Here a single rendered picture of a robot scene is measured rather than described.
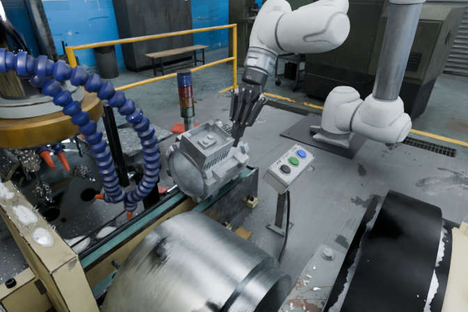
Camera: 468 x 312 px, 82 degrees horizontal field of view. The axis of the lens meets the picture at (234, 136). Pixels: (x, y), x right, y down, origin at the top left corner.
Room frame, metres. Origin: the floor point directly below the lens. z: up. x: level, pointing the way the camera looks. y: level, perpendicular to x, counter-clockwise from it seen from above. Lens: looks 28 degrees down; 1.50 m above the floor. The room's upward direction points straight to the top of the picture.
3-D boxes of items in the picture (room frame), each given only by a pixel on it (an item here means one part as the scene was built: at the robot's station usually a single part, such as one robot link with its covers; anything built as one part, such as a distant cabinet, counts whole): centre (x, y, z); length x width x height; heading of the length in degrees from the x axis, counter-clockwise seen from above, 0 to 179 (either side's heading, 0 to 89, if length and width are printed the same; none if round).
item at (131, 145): (1.10, 0.46, 0.86); 0.27 x 0.24 x 0.12; 52
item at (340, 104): (1.27, -0.54, 0.97); 0.18 x 0.16 x 0.22; 41
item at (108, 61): (5.26, 2.45, 0.30); 0.39 x 0.39 x 0.60
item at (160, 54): (5.66, 1.12, 0.22); 1.40 x 0.33 x 0.43; 139
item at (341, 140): (1.29, -0.52, 0.83); 0.22 x 0.18 x 0.06; 58
